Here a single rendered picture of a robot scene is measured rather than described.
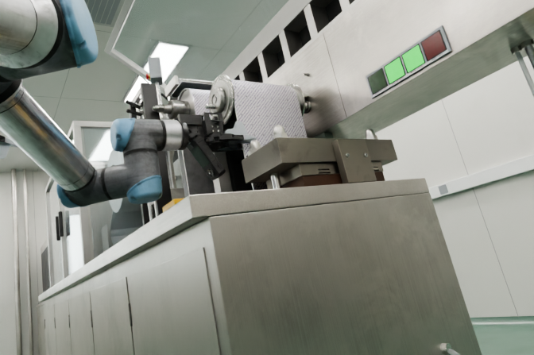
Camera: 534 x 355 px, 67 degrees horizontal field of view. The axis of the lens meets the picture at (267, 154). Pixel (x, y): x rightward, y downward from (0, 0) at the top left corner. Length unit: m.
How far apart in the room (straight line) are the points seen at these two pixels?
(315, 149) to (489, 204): 2.76
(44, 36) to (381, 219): 0.73
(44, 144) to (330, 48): 0.87
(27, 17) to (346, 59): 0.91
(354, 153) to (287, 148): 0.19
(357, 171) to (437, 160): 2.83
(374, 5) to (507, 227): 2.63
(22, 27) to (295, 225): 0.53
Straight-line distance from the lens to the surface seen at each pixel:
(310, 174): 0.93
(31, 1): 0.60
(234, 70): 1.81
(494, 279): 3.71
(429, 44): 1.09
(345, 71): 1.26
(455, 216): 3.76
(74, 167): 0.89
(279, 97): 1.23
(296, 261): 0.76
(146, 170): 0.91
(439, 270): 1.07
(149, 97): 1.42
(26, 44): 0.59
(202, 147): 1.00
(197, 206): 0.68
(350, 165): 0.98
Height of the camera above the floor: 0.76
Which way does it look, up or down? 16 degrees up
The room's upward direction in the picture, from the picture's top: 12 degrees counter-clockwise
